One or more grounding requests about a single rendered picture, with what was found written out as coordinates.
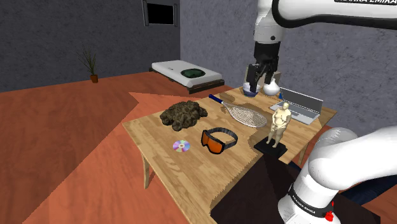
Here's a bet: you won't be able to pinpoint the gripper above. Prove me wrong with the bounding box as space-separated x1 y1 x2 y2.
246 41 281 94

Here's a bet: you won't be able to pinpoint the white round vase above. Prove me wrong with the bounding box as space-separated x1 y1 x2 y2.
263 77 281 96

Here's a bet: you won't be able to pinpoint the blue and white bowl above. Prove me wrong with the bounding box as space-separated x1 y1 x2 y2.
242 81 262 98

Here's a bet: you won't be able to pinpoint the beige figure on black base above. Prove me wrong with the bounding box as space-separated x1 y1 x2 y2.
253 101 289 157

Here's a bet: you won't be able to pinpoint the grey laptop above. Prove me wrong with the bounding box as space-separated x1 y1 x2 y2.
268 87 324 125

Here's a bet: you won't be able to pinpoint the orange ski goggles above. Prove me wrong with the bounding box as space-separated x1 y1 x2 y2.
200 127 239 155

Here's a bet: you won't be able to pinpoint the brown-green lumpy pile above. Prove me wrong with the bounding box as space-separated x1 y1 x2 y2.
159 100 209 132

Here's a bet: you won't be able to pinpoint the white bed with green pillow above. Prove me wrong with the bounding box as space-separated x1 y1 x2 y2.
148 59 225 95

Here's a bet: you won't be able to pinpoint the shiny compact disc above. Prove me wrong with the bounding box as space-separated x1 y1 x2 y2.
172 139 191 153

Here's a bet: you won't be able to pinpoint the dark window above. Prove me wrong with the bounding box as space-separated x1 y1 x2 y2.
142 0 179 27

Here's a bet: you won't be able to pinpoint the wooden table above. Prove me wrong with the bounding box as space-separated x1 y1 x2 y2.
122 85 338 224

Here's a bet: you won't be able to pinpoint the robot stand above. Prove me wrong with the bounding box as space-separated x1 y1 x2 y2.
211 151 382 224

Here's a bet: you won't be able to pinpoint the potted plant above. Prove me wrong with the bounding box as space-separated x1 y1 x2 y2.
76 45 99 84

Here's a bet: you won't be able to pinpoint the blue-handled tennis racket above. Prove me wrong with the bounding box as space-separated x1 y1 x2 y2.
208 94 268 129

